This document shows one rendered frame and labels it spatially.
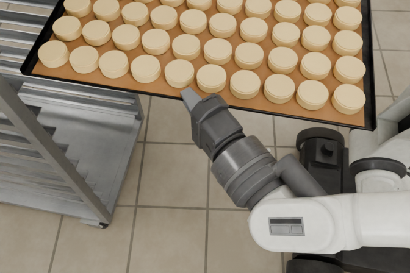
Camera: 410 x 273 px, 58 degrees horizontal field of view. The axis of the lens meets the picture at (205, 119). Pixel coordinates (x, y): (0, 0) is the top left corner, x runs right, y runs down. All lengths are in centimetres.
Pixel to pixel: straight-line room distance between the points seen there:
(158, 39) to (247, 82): 18
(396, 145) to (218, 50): 54
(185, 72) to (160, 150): 109
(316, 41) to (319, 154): 86
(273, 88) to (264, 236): 24
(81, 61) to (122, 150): 92
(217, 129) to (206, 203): 107
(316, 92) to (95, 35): 40
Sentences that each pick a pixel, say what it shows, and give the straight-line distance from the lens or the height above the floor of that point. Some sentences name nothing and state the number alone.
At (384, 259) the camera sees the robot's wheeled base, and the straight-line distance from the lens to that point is 150.
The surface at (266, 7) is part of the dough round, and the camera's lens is 74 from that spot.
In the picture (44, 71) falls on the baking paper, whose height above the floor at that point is 100.
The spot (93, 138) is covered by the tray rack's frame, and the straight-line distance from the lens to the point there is 161.
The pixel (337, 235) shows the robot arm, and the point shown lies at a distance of 48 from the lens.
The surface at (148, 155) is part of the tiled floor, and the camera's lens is 169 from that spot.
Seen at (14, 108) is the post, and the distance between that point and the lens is 78.
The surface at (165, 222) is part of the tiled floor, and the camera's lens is 158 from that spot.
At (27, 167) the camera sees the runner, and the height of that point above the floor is 52.
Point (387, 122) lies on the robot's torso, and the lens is 108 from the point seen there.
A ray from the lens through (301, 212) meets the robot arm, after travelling 48.
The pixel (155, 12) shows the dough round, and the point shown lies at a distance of 73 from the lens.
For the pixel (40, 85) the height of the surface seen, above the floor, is 32.
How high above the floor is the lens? 152
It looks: 60 degrees down
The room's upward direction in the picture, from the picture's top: straight up
